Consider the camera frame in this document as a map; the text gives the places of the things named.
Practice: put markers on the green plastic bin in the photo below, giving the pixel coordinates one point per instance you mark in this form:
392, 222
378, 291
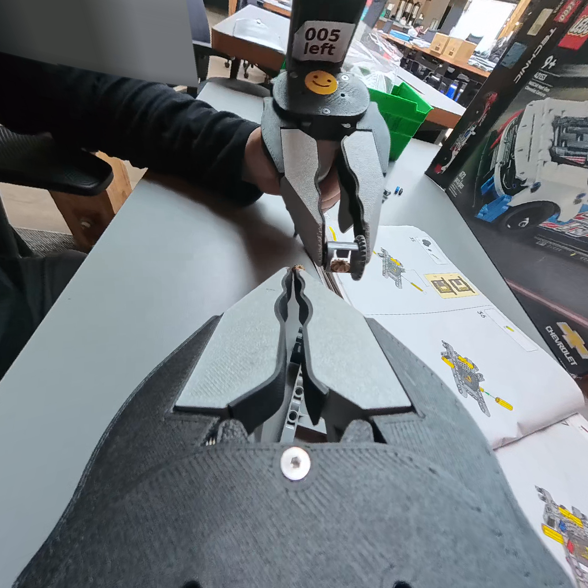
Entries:
404, 115

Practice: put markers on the clear plastic sheet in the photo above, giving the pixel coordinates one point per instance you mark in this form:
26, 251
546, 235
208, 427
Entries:
257, 32

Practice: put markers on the person's left hand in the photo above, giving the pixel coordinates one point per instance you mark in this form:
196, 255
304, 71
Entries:
259, 165

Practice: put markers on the lego instruction booklet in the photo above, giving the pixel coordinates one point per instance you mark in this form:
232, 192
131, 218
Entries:
436, 330

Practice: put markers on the grey lego frame assembly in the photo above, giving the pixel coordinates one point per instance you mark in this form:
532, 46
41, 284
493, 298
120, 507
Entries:
294, 409

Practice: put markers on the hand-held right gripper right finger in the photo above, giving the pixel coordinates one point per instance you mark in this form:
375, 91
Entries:
353, 363

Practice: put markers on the clear plastic bag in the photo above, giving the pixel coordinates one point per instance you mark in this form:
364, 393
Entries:
372, 55

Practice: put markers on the lego set cardboard box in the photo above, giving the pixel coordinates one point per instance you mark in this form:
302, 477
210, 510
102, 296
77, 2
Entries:
528, 160

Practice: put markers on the dark high-back office chair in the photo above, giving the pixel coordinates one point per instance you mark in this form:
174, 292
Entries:
200, 41

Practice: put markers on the large cardboard box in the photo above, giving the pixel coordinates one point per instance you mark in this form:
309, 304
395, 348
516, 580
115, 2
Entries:
461, 49

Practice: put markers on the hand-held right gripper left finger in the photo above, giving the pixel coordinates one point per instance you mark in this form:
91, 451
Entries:
234, 363

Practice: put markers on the grey lego differential housing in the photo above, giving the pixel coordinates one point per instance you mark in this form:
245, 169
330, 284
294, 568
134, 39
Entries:
342, 246

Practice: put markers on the small cardboard box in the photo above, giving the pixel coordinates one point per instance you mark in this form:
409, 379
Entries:
438, 43

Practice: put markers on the black mesh armrest chair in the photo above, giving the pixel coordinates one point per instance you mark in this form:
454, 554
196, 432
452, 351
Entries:
55, 170

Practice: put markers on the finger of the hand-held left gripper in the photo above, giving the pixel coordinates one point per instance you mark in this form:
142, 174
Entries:
298, 179
365, 179

